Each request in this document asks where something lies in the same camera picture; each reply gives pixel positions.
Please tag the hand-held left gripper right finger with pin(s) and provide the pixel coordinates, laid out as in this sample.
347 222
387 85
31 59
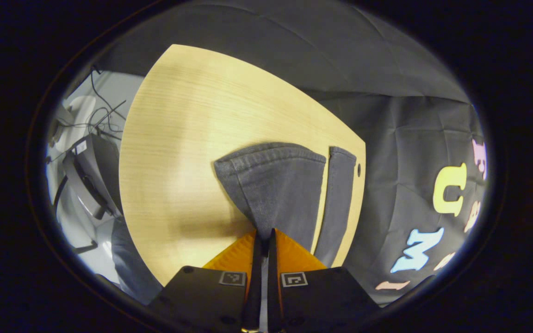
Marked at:
275 286

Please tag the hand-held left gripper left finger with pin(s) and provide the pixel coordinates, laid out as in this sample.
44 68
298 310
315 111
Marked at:
252 286

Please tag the dark grey jeans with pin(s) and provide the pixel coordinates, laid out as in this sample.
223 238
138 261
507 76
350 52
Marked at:
275 194

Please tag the person's blue trouser leg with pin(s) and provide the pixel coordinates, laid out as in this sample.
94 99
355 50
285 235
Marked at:
132 263

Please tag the black backdrop cloth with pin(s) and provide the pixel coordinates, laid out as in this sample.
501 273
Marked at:
387 129

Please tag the dark grey device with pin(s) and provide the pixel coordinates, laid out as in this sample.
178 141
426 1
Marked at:
93 171

